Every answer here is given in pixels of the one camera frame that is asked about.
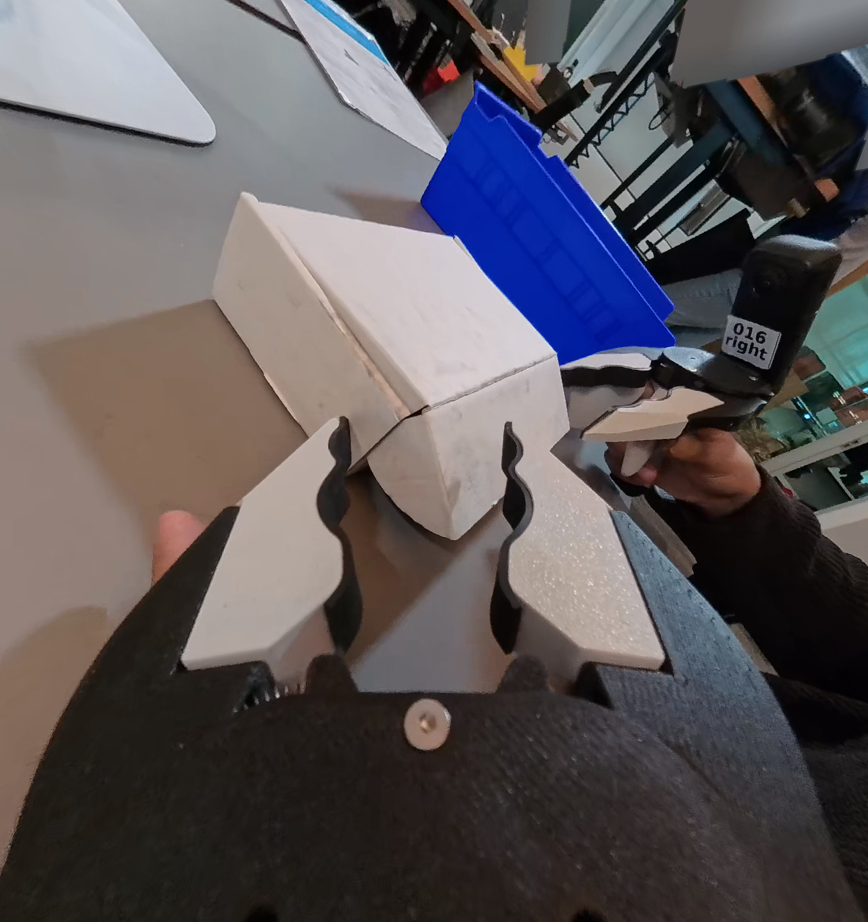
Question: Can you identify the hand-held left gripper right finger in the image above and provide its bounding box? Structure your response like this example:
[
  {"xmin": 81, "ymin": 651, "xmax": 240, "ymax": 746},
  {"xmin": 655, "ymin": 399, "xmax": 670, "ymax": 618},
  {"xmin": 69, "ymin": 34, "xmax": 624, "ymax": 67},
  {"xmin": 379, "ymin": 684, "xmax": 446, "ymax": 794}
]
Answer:
[{"xmin": 490, "ymin": 422, "xmax": 667, "ymax": 696}]

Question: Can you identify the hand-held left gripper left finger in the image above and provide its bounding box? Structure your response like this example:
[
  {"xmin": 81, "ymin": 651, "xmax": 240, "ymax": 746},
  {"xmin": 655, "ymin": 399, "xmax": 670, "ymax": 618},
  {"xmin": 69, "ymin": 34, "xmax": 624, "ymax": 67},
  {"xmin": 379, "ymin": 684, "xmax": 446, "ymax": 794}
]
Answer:
[{"xmin": 180, "ymin": 416, "xmax": 364, "ymax": 685}]

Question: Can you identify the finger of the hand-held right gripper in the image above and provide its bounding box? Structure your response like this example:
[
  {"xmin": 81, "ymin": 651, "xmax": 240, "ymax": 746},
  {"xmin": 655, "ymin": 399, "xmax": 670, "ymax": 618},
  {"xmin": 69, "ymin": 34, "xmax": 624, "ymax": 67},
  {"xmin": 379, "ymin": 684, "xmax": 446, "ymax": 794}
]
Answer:
[
  {"xmin": 560, "ymin": 353, "xmax": 667, "ymax": 433},
  {"xmin": 581, "ymin": 389, "xmax": 726, "ymax": 440}
]

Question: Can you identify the blue plastic bin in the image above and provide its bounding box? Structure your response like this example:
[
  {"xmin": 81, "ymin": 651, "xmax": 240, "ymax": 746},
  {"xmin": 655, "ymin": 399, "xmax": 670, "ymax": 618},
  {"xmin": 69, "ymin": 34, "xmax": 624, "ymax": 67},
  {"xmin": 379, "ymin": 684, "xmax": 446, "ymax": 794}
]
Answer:
[{"xmin": 421, "ymin": 81, "xmax": 677, "ymax": 367}]

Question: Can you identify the white cardboard mailer box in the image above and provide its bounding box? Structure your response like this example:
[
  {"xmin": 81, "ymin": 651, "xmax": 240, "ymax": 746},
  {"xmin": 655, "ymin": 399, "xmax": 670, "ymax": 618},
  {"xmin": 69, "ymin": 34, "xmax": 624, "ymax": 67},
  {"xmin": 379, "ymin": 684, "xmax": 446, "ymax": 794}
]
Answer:
[{"xmin": 212, "ymin": 192, "xmax": 572, "ymax": 541}]

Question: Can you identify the person's right forearm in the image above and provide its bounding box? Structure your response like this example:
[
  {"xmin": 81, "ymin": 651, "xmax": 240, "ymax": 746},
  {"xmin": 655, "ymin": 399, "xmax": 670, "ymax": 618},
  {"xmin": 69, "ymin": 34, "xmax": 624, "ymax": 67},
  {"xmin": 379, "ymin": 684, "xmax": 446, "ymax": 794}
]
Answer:
[{"xmin": 650, "ymin": 464, "xmax": 868, "ymax": 689}]

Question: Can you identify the grey desk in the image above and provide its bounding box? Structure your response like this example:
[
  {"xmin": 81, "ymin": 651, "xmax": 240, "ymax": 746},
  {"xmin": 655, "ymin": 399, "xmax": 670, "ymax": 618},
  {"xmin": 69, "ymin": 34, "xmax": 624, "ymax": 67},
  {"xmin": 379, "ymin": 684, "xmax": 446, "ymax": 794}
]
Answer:
[{"xmin": 0, "ymin": 0, "xmax": 694, "ymax": 916}]

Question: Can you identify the person's right hand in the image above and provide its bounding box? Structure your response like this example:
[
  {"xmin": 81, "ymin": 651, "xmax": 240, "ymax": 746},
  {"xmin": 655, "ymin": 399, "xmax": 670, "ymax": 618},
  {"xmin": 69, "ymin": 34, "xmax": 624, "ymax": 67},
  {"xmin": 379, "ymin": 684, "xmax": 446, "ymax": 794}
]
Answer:
[{"xmin": 605, "ymin": 426, "xmax": 762, "ymax": 520}]

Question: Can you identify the person's left hand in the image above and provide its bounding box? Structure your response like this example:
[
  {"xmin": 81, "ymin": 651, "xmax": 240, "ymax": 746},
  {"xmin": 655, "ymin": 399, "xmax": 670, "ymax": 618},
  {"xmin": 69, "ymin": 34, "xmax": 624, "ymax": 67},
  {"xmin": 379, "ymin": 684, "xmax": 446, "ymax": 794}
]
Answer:
[{"xmin": 151, "ymin": 510, "xmax": 208, "ymax": 584}]

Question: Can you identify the background wooden table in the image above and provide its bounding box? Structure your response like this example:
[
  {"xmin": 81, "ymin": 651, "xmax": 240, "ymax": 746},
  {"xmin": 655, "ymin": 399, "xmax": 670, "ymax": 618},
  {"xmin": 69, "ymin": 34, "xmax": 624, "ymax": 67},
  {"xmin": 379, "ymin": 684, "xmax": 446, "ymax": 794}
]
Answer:
[{"xmin": 448, "ymin": 0, "xmax": 579, "ymax": 141}]

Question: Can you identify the person's torso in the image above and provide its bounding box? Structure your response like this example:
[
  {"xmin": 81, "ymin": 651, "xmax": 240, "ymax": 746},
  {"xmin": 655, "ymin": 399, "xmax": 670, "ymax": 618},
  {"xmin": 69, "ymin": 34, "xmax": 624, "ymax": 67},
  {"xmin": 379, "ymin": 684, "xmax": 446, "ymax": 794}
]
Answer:
[{"xmin": 765, "ymin": 673, "xmax": 868, "ymax": 922}]

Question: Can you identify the blue white paper leaflet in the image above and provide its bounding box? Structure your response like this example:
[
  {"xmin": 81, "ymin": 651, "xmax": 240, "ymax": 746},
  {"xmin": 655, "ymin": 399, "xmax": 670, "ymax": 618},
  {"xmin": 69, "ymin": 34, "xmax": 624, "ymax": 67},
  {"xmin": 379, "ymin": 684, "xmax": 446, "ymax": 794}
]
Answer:
[{"xmin": 279, "ymin": 0, "xmax": 449, "ymax": 161}]

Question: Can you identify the white document stand wooden board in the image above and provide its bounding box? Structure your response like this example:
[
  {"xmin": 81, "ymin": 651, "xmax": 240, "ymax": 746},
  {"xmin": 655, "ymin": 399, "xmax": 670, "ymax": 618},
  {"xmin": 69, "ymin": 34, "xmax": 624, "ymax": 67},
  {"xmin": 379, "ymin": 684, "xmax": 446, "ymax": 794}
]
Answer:
[{"xmin": 0, "ymin": 0, "xmax": 217, "ymax": 147}]

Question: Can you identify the black metal frame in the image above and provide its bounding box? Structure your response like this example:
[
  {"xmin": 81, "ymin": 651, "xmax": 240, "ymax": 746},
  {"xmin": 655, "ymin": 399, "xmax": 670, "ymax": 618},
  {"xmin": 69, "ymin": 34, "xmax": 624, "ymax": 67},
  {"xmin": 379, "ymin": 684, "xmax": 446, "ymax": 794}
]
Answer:
[{"xmin": 549, "ymin": 0, "xmax": 838, "ymax": 253}]

